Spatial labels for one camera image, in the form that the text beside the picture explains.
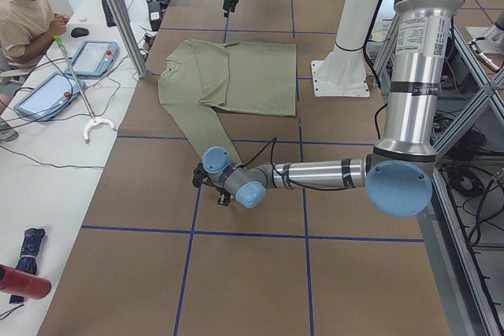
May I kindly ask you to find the black computer mouse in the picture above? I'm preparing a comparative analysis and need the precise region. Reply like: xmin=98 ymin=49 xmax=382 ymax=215
xmin=71 ymin=27 xmax=89 ymax=38

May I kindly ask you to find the white central robot pedestal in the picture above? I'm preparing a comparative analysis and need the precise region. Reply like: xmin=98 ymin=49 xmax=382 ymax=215
xmin=311 ymin=0 xmax=380 ymax=98

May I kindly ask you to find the red water bottle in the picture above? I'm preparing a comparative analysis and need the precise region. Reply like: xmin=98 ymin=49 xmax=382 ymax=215
xmin=1 ymin=265 xmax=52 ymax=300

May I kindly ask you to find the blue teach pendant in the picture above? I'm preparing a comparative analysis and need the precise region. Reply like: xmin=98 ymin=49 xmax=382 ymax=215
xmin=70 ymin=40 xmax=119 ymax=79
xmin=14 ymin=72 xmax=80 ymax=121

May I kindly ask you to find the folded dark blue umbrella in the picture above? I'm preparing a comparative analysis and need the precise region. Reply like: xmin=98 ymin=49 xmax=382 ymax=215
xmin=15 ymin=228 xmax=46 ymax=294

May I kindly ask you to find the white reacher grabber stick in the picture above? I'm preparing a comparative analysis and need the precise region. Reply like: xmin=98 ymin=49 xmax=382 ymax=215
xmin=54 ymin=35 xmax=116 ymax=144

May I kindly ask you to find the black keyboard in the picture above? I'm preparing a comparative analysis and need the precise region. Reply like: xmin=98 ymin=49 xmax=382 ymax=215
xmin=101 ymin=0 xmax=116 ymax=28

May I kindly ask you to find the aluminium frame post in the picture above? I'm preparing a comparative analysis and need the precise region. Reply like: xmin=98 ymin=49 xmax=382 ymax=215
xmin=106 ymin=0 xmax=147 ymax=79

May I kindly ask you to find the green long-sleeve shirt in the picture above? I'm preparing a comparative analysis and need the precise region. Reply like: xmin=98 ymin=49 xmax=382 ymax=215
xmin=157 ymin=39 xmax=297 ymax=162

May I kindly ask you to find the person in beige shirt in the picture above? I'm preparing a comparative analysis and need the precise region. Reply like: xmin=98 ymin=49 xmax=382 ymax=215
xmin=0 ymin=0 xmax=70 ymax=115

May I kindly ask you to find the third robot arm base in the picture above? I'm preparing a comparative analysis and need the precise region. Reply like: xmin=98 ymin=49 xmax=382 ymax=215
xmin=466 ymin=13 xmax=503 ymax=55

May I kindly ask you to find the lower blue teach pendant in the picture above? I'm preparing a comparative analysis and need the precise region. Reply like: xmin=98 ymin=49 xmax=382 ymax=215
xmin=14 ymin=72 xmax=80 ymax=121

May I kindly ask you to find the upper blue teach pendant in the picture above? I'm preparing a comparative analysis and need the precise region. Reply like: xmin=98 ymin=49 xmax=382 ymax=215
xmin=70 ymin=40 xmax=119 ymax=79

